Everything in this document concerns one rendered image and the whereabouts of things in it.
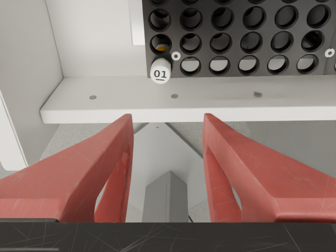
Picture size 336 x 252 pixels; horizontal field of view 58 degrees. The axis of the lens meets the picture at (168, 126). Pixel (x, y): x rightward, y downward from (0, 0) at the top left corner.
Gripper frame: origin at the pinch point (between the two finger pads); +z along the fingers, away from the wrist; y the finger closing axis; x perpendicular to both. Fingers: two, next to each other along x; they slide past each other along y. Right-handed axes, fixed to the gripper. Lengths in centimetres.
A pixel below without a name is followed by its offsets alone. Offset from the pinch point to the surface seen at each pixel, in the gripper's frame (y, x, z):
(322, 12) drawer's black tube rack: -10.1, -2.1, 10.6
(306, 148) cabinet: -23.9, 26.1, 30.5
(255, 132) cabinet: -25, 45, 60
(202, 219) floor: -18, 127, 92
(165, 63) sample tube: 0.1, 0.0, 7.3
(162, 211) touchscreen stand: 2, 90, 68
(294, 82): -10.1, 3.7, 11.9
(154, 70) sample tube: 0.8, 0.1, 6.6
